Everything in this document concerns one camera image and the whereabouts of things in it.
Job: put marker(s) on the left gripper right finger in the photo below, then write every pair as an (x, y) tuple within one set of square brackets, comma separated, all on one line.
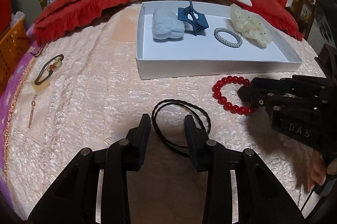
[(238, 183)]

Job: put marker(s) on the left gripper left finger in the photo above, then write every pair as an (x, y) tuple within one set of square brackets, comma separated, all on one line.
[(93, 177)]

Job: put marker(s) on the black hair elastic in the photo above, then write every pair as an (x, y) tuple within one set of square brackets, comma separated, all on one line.
[(186, 105)]

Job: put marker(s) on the cream dotted scrunchie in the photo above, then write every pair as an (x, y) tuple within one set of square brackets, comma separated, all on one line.
[(250, 25)]

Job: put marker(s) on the blue hair claw clip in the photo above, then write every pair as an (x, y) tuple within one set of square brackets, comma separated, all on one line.
[(196, 19)]

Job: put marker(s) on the light blue fluffy scrunchie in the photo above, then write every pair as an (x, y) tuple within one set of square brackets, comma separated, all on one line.
[(166, 25)]

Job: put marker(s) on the right hand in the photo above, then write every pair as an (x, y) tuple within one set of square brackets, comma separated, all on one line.
[(318, 171)]

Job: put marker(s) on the red cushion right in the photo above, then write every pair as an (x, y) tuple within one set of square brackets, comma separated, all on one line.
[(275, 14)]

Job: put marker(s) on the wooden chair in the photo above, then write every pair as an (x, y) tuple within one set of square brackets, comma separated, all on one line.
[(304, 12)]

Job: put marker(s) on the pink quilted bedspread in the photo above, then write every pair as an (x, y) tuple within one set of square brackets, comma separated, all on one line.
[(97, 96)]

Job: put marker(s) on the white shallow tray box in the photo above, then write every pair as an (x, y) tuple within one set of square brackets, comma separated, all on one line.
[(201, 55)]

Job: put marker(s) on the purple floral bed sheet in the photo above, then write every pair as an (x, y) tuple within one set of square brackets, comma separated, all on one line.
[(6, 108)]

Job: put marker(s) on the orange plastic basket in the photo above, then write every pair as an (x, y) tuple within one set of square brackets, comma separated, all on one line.
[(13, 46)]

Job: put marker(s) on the red ruffled cushion left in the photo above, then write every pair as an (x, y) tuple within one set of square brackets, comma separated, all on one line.
[(63, 16)]

